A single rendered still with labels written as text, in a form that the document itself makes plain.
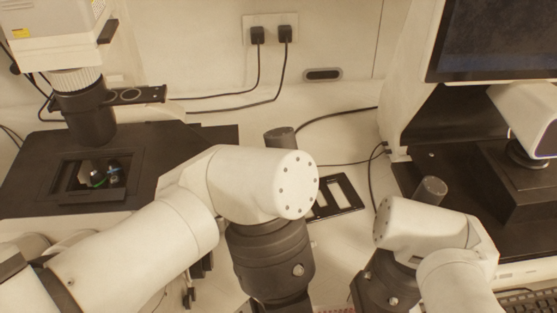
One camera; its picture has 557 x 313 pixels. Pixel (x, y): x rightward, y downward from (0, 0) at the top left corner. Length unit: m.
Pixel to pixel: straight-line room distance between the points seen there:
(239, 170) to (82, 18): 0.25
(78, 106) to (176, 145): 0.20
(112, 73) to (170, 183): 0.40
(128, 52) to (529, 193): 0.72
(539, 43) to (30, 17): 0.70
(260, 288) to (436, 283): 0.17
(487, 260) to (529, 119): 0.32
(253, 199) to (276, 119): 0.71
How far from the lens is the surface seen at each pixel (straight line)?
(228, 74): 1.19
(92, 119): 0.59
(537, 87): 0.77
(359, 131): 1.06
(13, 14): 0.53
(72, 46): 0.53
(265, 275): 0.43
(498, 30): 0.67
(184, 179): 0.41
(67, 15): 0.51
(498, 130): 1.05
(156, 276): 0.33
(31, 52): 0.55
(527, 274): 0.84
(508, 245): 0.77
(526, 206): 0.78
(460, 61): 0.67
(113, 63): 0.74
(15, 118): 1.33
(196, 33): 1.13
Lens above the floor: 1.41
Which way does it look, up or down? 43 degrees down
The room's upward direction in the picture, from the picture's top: 1 degrees counter-clockwise
